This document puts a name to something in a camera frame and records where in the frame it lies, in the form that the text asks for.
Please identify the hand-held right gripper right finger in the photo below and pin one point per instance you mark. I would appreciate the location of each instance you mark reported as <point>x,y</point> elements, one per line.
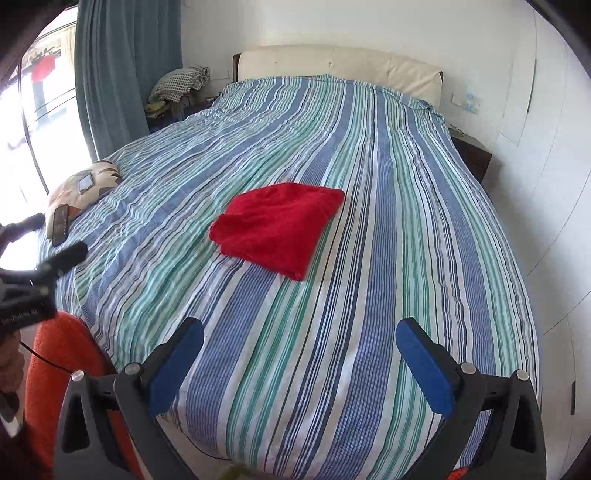
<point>425,369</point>

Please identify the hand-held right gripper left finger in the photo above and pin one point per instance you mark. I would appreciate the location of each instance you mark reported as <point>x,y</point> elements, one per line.
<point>178,369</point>

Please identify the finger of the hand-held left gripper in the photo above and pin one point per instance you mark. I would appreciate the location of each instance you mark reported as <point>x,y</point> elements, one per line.
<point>64,258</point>
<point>25,224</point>

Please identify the red sweater with beige print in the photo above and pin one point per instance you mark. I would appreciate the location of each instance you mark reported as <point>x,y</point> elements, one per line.
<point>277,226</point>

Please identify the dark remote control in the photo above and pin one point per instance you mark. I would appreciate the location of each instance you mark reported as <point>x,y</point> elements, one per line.
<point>60,226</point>

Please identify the patterned beige pillow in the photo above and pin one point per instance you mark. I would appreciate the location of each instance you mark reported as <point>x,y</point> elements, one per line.
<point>74,198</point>

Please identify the orange fleece garment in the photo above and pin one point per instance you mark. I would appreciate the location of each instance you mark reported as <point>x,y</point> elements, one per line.
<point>60,346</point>

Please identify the phone with pale screen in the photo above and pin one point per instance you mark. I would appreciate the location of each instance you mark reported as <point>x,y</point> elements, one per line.
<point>86,181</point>

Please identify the glass balcony door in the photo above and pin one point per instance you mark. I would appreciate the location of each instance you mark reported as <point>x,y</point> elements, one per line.
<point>41,129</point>

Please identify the striped bed sheet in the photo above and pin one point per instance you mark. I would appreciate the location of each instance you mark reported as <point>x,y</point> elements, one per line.
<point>369,277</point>

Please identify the red hanging decoration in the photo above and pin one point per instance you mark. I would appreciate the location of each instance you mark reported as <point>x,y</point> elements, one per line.
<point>43,70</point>

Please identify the yellow-green item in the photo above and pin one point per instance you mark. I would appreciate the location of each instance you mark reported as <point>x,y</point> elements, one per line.
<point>155,107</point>

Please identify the blue-grey curtain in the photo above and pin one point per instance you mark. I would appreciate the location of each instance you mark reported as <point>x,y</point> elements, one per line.
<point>124,69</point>

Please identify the dark wooden nightstand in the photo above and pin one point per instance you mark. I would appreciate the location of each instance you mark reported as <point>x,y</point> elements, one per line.
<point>180,113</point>
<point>473,154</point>

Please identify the folded checkered cloth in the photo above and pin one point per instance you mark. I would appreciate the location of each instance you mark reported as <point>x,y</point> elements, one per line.
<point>180,83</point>

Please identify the white wardrobe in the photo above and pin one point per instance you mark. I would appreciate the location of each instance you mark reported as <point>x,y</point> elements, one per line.
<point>554,184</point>

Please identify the cream padded headboard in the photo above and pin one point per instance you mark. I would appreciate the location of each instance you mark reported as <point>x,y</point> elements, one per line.
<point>332,62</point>

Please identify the white wall outlet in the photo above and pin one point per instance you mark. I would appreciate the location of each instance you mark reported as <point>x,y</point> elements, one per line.
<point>466,102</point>

